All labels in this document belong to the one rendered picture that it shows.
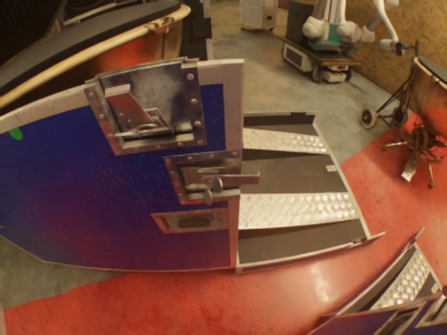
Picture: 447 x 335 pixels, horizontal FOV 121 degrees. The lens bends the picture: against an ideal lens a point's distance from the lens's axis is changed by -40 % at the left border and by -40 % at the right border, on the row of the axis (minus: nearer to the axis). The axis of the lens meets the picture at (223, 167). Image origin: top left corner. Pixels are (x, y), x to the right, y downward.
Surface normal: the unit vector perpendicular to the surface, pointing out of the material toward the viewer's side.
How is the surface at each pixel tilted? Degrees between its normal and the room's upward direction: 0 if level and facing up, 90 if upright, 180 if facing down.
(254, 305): 0
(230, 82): 90
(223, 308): 0
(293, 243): 2
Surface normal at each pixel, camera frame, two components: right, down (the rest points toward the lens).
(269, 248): -0.01, -0.64
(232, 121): 0.10, 0.76
